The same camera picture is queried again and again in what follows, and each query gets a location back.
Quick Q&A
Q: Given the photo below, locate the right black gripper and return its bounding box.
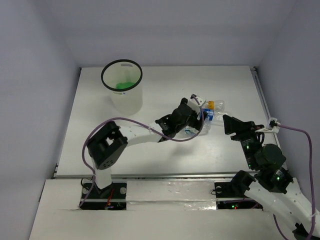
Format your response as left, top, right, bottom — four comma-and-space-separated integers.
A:
222, 113, 264, 169

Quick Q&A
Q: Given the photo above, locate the clear bottle blue label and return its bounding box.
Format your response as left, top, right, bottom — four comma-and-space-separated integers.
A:
199, 107, 232, 126

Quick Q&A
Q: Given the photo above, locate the green plastic bottle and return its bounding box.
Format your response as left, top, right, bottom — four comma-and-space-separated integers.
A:
116, 81, 135, 91

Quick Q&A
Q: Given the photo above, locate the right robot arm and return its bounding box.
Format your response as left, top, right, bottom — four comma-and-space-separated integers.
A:
221, 114, 320, 240

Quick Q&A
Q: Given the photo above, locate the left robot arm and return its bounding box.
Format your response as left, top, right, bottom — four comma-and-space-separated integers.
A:
82, 95, 207, 198

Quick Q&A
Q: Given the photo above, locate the white bin black rim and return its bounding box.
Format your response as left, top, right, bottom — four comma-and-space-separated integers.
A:
100, 59, 143, 116

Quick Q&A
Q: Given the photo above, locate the clear bottle lemon label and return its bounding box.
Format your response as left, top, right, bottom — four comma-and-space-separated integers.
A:
182, 120, 211, 136

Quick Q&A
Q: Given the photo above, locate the clear bottle yellow cap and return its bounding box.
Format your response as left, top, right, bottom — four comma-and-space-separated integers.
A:
207, 100, 225, 111

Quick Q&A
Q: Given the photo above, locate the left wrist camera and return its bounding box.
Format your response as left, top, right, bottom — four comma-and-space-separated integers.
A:
187, 94, 207, 108

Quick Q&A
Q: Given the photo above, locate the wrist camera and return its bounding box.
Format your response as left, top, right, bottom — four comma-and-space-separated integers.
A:
187, 94, 207, 108
255, 117, 281, 134

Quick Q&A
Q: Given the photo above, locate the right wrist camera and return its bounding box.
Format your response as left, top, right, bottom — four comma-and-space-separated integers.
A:
255, 117, 281, 134

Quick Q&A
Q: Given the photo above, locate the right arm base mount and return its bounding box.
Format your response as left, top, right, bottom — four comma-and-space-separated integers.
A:
211, 182, 263, 210

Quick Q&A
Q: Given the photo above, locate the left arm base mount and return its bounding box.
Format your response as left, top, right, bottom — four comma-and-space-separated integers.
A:
79, 178, 127, 211

